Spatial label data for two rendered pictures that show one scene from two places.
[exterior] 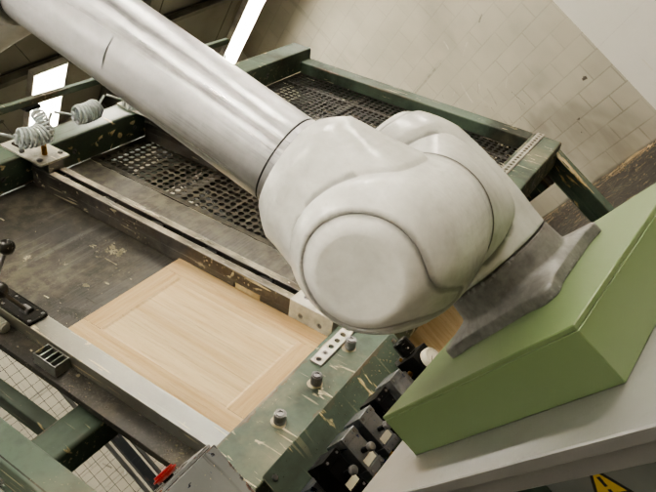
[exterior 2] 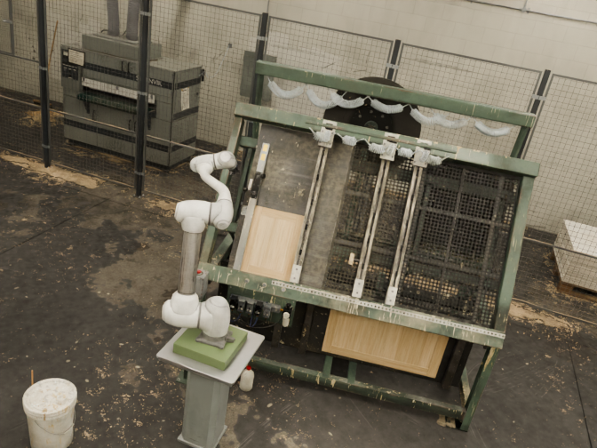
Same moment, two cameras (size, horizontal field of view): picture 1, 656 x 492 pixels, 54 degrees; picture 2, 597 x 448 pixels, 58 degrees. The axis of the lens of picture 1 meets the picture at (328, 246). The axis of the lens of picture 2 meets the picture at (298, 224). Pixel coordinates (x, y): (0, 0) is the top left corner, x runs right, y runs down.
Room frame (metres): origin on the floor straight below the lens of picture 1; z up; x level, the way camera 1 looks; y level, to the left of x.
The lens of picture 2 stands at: (-0.52, -2.50, 2.90)
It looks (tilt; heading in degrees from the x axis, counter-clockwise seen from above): 25 degrees down; 52
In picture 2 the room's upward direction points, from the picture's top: 10 degrees clockwise
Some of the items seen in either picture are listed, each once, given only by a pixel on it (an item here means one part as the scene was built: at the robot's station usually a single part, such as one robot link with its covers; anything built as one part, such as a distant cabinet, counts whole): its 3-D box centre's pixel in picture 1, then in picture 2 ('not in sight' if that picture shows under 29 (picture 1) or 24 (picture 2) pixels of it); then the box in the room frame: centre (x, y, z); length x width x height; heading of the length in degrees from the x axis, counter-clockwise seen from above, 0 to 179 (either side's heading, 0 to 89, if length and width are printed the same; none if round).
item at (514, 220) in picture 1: (434, 196); (215, 314); (0.81, -0.14, 0.98); 0.18 x 0.16 x 0.22; 153
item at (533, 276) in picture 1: (516, 269); (218, 334); (0.83, -0.16, 0.84); 0.22 x 0.18 x 0.06; 133
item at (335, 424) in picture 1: (392, 428); (258, 311); (1.31, 0.15, 0.69); 0.50 x 0.14 x 0.24; 137
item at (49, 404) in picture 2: not in sight; (50, 411); (-0.06, 0.22, 0.24); 0.32 x 0.30 x 0.47; 128
